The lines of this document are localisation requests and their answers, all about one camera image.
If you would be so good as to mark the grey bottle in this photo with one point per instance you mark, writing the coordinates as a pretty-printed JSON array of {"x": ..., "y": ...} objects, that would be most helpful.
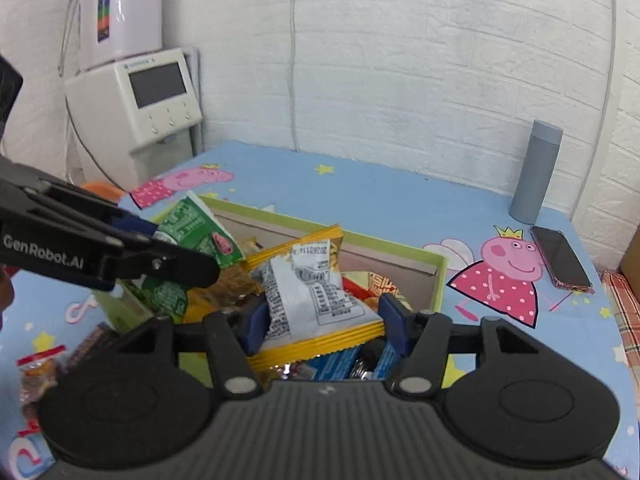
[{"x": 537, "y": 175}]

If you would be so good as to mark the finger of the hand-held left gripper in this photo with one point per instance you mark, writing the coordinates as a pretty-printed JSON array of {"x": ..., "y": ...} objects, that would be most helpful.
[
  {"x": 175, "y": 265},
  {"x": 132, "y": 224}
]

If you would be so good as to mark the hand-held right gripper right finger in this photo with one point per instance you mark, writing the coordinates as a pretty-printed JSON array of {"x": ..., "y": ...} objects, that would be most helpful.
[{"x": 392, "y": 320}]

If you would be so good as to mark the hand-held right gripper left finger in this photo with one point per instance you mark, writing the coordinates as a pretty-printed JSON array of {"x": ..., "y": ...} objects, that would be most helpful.
[{"x": 252, "y": 327}]

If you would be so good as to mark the white appliance with screen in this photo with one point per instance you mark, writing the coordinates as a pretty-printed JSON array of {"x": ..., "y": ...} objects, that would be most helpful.
[{"x": 150, "y": 125}]

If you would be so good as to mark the blue cartoon tablecloth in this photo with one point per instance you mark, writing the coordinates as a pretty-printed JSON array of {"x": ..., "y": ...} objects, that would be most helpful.
[{"x": 400, "y": 195}]

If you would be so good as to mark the plaid cloth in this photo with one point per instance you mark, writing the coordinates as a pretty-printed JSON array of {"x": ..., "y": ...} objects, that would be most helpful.
[{"x": 625, "y": 315}]

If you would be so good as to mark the brown cardboard box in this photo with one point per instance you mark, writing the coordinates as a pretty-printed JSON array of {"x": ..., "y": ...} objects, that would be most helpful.
[{"x": 631, "y": 250}]

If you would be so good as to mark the green cardboard box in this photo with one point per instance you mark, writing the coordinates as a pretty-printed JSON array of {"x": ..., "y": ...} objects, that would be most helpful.
[{"x": 434, "y": 285}]

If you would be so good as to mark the smartphone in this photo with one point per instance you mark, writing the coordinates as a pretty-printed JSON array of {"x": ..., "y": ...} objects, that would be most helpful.
[{"x": 562, "y": 257}]

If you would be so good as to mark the red brown snack packet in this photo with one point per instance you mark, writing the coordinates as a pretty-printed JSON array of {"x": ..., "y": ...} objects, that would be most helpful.
[{"x": 42, "y": 375}]

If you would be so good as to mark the white water purifier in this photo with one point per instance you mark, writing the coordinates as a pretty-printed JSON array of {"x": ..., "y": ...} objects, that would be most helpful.
[{"x": 130, "y": 10}]

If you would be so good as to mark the yellow-edged snack packet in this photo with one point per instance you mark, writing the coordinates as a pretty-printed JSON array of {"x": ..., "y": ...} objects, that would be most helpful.
[{"x": 310, "y": 300}]

